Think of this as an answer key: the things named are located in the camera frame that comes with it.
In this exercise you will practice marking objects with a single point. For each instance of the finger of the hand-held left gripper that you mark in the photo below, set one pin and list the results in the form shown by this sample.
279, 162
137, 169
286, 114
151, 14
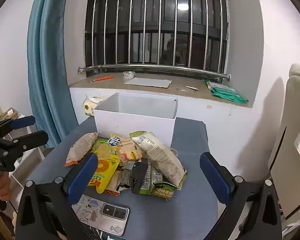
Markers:
22, 122
33, 138

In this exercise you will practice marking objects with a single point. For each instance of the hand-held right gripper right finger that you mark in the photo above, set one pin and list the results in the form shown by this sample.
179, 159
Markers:
215, 178

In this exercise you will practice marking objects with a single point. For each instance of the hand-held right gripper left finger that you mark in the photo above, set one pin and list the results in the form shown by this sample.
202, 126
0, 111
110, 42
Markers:
82, 178

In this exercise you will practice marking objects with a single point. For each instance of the yellow snack packet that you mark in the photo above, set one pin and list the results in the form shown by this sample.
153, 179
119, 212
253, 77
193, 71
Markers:
105, 170

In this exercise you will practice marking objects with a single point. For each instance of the brown beige snack packet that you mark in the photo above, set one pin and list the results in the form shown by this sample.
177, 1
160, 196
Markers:
80, 148

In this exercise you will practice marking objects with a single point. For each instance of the silver brown snack packet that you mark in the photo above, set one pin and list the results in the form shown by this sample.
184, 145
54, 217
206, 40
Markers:
117, 182

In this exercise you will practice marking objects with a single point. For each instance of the small green snack packet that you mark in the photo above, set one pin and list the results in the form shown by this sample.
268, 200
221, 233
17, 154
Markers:
100, 143

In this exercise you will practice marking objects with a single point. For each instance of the white blue-logo snack packet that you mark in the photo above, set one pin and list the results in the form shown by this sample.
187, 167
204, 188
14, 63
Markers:
116, 140

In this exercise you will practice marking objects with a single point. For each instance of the orange white snack packet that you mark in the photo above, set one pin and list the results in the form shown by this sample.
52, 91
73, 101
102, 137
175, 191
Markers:
130, 151

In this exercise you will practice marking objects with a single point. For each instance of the large beige green-edged snack packet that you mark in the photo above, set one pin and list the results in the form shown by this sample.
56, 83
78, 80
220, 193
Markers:
162, 158

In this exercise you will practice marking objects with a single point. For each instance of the green black snack packet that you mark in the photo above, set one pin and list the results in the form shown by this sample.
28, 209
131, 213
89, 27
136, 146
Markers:
150, 183

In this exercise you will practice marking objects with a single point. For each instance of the white cardboard box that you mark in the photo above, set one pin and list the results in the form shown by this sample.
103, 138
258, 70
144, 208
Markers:
133, 122

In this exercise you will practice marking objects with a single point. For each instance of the person's left hand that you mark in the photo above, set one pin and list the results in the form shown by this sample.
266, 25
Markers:
3, 188

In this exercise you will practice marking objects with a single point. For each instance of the small cardboard box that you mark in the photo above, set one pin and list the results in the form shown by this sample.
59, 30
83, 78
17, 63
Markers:
8, 113

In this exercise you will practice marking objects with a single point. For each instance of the smartphone with printed case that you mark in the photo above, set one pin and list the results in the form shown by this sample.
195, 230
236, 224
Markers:
102, 213

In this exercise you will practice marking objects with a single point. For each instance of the yellow tissue pack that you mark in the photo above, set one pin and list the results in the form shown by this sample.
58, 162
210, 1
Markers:
90, 106

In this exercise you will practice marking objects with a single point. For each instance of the blue curtain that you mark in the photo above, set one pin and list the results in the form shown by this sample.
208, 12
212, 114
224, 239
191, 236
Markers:
50, 62

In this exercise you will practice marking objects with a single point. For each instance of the green wet wipes pack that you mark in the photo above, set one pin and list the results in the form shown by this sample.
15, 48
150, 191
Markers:
231, 95

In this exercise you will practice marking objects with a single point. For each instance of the white chair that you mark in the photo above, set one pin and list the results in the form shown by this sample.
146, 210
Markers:
290, 130

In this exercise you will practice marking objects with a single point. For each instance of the stone window sill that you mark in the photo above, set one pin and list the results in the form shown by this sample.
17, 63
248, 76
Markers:
110, 85

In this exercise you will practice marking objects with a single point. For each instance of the white pen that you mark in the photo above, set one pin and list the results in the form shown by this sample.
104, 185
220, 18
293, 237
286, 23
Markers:
192, 88

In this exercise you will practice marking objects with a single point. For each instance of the pale green plastic bag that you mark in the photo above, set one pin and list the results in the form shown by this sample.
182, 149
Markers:
215, 84

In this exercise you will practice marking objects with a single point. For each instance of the crumpled white wrapper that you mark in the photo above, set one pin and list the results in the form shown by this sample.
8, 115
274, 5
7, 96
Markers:
129, 74

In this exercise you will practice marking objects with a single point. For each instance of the grey cardboard sheet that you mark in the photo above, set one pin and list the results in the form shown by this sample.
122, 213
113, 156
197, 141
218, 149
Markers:
147, 82

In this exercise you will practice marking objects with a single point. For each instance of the dark window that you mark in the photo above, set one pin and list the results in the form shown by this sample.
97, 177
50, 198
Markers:
185, 15

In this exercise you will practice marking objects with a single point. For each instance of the steel window guard rail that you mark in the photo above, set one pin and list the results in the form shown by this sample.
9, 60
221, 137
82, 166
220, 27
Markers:
155, 68

